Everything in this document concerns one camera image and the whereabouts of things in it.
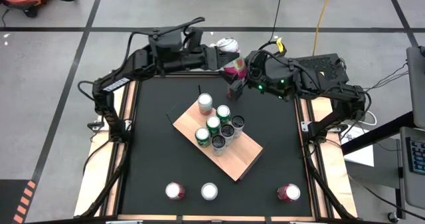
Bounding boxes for black coiled cable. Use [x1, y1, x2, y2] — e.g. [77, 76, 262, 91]
[257, 0, 286, 54]

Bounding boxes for yellow cable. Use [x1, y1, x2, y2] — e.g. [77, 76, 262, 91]
[311, 0, 335, 57]

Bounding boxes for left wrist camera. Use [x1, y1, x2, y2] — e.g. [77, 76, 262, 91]
[183, 27, 204, 51]

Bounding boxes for black computer case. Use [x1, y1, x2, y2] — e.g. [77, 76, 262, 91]
[292, 53, 348, 82]

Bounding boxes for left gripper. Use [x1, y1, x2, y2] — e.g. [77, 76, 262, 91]
[203, 45, 240, 71]

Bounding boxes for silver Celsius Peach Vibe can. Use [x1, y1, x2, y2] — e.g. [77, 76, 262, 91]
[230, 115, 246, 138]
[211, 134, 226, 157]
[220, 124, 236, 145]

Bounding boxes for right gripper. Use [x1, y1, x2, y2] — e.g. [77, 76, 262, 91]
[230, 50, 267, 101]

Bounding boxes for white paper sheet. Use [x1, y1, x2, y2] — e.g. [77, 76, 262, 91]
[341, 124, 376, 168]

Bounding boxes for black hazard-striped floor mat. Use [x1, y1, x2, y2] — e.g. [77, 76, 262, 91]
[0, 179, 37, 224]

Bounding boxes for wooden shelf black metal frame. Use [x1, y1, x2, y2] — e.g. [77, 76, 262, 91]
[165, 84, 265, 182]

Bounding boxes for black desk beam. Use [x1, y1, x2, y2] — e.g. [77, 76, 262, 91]
[340, 110, 408, 155]

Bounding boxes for grey monitor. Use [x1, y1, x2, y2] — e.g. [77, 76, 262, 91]
[405, 46, 425, 128]

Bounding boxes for green Sprite can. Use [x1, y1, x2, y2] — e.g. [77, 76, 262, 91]
[195, 126, 211, 148]
[216, 104, 232, 125]
[205, 115, 222, 138]

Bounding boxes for white cable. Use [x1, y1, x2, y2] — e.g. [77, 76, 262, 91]
[360, 110, 379, 127]

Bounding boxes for black keyboard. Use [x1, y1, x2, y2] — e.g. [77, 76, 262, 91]
[407, 136, 425, 177]

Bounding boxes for grey desk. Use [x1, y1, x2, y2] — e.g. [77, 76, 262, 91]
[396, 126, 425, 211]

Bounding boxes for black aluminium table frame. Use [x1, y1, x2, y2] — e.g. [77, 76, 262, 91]
[74, 59, 358, 221]

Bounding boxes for pink white Spindrift can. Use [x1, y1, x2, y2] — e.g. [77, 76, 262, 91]
[200, 182, 219, 201]
[214, 37, 249, 81]
[197, 92, 214, 116]

